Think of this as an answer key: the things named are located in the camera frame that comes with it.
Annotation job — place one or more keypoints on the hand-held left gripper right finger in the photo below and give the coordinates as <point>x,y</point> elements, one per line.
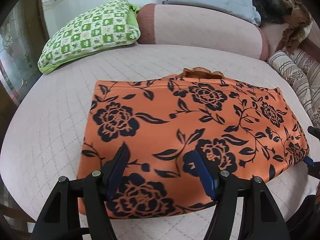
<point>203,175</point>

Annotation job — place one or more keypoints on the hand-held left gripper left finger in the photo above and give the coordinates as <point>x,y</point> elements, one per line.
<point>117,175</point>

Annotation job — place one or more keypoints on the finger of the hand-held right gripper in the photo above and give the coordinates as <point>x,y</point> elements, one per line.
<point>312,166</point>
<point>314,132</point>

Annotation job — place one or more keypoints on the orange floral blouse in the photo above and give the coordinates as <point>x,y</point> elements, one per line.
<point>155,130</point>

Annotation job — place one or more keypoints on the striped floral blanket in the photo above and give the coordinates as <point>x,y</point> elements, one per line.
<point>300,75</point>

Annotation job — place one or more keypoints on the pink quilted bed cover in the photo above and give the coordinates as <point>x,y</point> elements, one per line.
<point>50,120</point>

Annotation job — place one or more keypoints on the pink padded headboard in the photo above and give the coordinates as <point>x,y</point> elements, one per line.
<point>272,32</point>

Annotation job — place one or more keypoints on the brown ruffled cloth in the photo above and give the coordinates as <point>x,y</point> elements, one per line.
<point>297,22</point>

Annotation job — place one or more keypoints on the dark furry garment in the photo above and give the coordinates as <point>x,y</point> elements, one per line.
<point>270,5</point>

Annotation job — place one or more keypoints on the green checked pillow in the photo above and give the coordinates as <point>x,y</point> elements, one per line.
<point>92,32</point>

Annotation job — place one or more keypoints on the pink bolster cushion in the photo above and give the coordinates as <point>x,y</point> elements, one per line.
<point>200,30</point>

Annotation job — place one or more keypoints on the patterned glass door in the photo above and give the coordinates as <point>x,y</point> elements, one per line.
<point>17,47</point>

